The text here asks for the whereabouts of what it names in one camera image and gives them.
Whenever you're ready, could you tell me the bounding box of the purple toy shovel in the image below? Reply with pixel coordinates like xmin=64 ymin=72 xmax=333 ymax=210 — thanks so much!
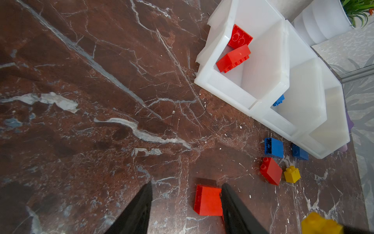
xmin=335 ymin=109 xmax=355 ymax=153

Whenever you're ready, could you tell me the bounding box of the potted green plant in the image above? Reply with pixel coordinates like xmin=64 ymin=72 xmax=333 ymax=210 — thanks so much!
xmin=292 ymin=0 xmax=374 ymax=47

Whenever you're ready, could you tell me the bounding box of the yellow lego brick middle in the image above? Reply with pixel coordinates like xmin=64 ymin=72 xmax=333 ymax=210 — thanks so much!
xmin=301 ymin=212 xmax=344 ymax=234

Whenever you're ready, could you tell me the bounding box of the blue lego brick beside bin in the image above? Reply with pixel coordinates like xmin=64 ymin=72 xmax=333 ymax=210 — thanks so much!
xmin=264 ymin=137 xmax=284 ymax=159

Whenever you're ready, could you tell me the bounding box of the red square lego brick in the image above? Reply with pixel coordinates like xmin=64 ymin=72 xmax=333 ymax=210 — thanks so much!
xmin=260 ymin=157 xmax=282 ymax=186

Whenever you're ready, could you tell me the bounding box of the white three-compartment bin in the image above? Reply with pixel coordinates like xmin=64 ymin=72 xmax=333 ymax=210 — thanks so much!
xmin=195 ymin=1 xmax=350 ymax=159

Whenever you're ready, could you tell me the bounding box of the narrow red lego brick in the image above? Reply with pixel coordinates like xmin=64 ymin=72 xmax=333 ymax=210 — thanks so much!
xmin=216 ymin=45 xmax=251 ymax=73

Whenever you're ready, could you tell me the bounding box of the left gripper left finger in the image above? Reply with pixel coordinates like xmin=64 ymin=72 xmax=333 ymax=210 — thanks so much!
xmin=105 ymin=182 xmax=153 ymax=234

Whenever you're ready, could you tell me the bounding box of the blue lego brick near bin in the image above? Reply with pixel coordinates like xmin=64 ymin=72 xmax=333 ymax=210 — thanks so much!
xmin=273 ymin=95 xmax=285 ymax=107

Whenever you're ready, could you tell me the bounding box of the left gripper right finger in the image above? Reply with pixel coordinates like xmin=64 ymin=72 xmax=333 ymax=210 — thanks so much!
xmin=220 ymin=183 xmax=269 ymax=234

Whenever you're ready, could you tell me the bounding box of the small blue lego by bin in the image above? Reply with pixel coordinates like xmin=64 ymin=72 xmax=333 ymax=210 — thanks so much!
xmin=292 ymin=143 xmax=309 ymax=160

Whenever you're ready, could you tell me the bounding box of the small yellow lego brick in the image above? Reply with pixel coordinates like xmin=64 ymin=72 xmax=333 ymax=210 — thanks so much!
xmin=284 ymin=166 xmax=301 ymax=183

